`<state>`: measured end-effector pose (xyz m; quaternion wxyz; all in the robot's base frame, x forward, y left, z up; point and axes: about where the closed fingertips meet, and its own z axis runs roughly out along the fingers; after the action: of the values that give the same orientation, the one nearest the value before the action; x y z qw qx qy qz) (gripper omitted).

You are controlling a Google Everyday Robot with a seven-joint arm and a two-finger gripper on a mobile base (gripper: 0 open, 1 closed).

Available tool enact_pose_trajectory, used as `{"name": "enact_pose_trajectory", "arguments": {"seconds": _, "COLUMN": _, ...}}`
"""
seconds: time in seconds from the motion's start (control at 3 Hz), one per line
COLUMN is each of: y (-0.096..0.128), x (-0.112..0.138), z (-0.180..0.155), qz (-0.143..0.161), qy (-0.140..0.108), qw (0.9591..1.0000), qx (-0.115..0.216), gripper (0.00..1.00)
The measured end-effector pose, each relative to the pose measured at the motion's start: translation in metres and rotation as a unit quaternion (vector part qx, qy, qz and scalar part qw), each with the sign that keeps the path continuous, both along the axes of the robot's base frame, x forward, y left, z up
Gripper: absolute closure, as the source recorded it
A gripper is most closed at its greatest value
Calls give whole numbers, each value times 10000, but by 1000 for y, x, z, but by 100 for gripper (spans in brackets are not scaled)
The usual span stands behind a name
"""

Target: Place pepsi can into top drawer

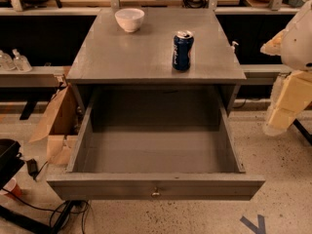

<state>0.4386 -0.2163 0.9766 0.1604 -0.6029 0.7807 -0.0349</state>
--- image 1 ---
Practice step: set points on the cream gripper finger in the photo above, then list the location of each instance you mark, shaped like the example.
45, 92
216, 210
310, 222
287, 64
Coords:
290, 95

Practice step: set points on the blue pepsi can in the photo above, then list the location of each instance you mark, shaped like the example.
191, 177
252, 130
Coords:
183, 42

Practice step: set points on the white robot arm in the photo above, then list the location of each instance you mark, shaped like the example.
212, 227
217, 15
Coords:
294, 43

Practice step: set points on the open grey top drawer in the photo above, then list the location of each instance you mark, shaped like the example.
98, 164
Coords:
133, 140

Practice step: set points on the brass drawer knob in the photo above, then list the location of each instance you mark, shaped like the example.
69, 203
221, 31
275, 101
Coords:
155, 193

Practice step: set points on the black chair base leg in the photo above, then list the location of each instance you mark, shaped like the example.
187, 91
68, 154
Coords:
303, 131

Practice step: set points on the small white pump bottle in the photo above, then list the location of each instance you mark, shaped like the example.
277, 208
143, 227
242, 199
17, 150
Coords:
235, 47

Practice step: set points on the white ceramic bowl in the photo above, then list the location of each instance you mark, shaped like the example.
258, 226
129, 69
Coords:
130, 19

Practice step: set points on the brown cardboard box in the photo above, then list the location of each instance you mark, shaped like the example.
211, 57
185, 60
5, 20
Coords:
57, 127

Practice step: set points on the black power adapter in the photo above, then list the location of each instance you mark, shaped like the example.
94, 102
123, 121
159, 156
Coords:
32, 167

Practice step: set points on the clear sanitizer bottle right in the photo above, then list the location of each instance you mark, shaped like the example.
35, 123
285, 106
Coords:
21, 62

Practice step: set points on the clear sanitizer bottle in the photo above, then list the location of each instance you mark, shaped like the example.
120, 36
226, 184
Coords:
21, 62
6, 62

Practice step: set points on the clear sanitizer bottle left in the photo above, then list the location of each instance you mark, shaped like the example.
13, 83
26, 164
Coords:
6, 62

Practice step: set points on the black bin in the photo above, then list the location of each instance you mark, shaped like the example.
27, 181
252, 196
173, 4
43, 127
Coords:
10, 160

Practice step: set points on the red plastic cup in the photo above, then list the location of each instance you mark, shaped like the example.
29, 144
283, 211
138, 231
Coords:
11, 189

